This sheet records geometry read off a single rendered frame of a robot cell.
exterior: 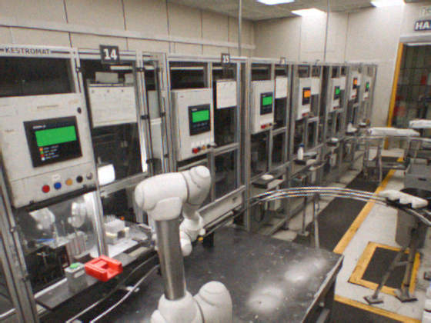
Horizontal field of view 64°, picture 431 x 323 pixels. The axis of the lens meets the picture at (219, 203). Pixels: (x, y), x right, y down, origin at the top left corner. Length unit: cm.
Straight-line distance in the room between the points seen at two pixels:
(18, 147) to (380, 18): 894
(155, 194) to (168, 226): 15
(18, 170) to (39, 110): 28
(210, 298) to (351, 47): 877
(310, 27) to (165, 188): 910
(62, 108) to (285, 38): 903
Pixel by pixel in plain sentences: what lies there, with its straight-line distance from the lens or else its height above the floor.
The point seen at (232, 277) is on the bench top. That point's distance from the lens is 224.
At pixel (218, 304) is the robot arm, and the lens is 165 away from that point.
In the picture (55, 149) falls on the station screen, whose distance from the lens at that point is 176.
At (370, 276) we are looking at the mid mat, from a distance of 373.
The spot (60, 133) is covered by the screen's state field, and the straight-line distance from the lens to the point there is 176.
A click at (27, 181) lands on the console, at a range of 173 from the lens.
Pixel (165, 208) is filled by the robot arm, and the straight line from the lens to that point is 138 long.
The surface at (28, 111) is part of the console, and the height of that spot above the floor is 177.
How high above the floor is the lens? 189
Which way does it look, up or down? 21 degrees down
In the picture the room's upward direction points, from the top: 1 degrees counter-clockwise
